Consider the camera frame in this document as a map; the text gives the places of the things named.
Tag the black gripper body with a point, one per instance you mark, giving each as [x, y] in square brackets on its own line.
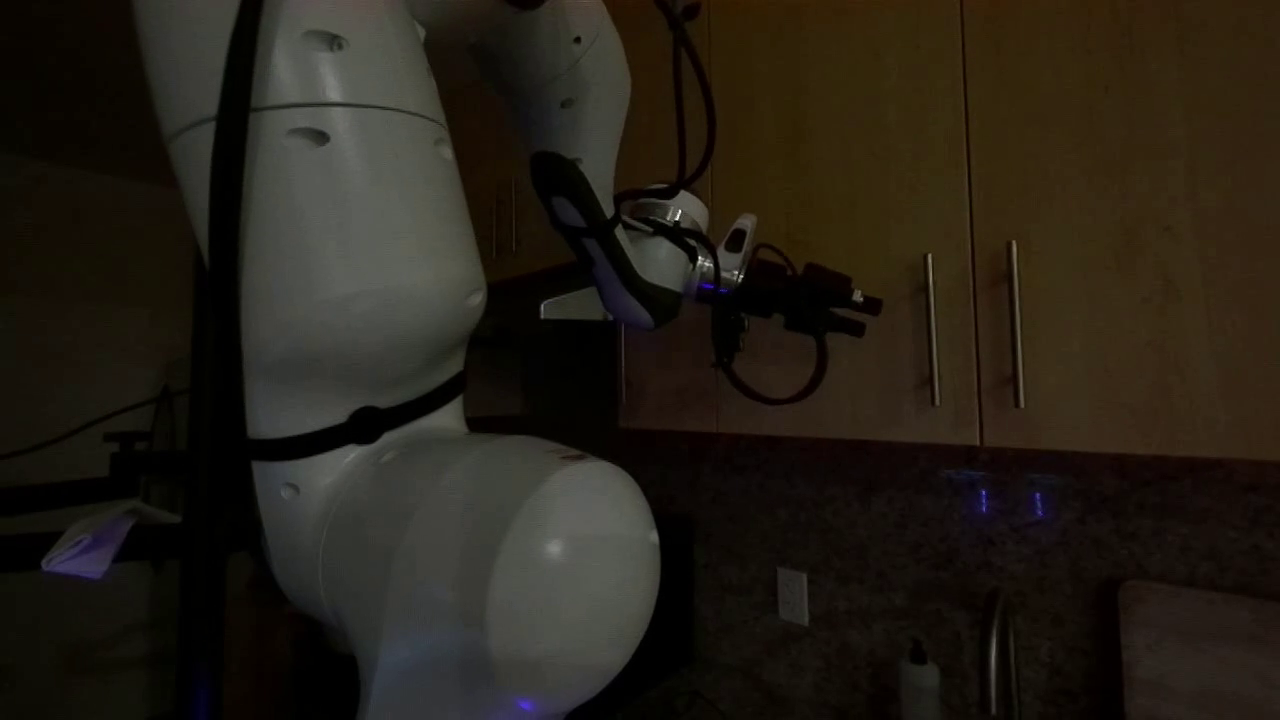
[786, 296]

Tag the wooden cabinet door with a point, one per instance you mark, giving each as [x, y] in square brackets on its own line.
[853, 134]
[1144, 203]

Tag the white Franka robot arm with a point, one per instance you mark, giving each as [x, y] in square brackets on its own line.
[360, 203]

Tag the dark stove range hood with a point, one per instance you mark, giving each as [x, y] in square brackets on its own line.
[546, 373]

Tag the wooden cabinet over hood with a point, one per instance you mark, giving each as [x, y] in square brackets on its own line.
[514, 203]

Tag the blue indicator light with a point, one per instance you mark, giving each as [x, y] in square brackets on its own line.
[981, 502]
[1037, 502]

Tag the soap dispenser bottle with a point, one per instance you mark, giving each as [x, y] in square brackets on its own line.
[918, 685]

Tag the black metal stand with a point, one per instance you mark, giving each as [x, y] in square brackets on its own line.
[200, 600]

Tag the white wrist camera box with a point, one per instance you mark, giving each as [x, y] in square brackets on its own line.
[739, 245]

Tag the white wall outlet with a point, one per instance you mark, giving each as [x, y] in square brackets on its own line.
[794, 599]

